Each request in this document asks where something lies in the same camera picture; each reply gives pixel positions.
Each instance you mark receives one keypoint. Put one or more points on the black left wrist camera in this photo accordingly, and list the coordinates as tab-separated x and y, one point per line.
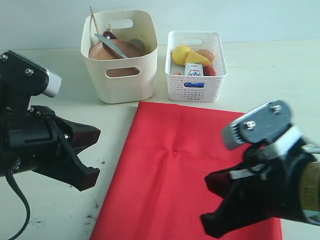
22	78

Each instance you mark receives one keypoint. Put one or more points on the cream plastic bin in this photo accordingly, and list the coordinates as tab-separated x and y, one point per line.
126	25

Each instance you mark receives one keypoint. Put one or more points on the white perforated plastic basket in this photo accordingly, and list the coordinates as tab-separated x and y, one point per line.
187	88

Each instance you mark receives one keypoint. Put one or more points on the red sausage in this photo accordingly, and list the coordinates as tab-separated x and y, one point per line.
209	71

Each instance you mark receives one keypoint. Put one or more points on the yellow cheese wedge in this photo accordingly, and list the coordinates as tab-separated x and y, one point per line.
195	58

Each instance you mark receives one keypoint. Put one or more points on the small milk carton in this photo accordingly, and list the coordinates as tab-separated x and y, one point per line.
194	70

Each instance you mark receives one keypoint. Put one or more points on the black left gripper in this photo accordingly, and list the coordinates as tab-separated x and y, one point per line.
29	142

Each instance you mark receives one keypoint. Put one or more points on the silver table knife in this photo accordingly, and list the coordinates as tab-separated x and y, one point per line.
111	45

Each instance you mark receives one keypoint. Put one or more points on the brown egg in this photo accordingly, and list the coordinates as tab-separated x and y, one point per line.
207	54

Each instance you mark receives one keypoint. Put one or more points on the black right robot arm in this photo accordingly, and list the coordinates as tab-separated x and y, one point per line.
288	188

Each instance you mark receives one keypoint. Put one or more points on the brown wooden plate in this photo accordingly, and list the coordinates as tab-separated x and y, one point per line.
103	52

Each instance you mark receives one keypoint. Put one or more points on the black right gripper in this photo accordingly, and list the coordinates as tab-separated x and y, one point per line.
285	187

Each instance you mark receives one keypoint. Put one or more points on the pale green ceramic bowl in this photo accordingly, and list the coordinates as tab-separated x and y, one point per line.
139	44

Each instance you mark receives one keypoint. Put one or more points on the yellow lemon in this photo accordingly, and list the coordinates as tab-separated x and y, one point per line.
179	54

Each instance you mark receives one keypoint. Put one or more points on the dark wooden spoon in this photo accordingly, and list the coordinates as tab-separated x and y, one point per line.
109	35

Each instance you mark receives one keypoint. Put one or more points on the red table cloth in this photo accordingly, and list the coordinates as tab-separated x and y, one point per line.
158	191

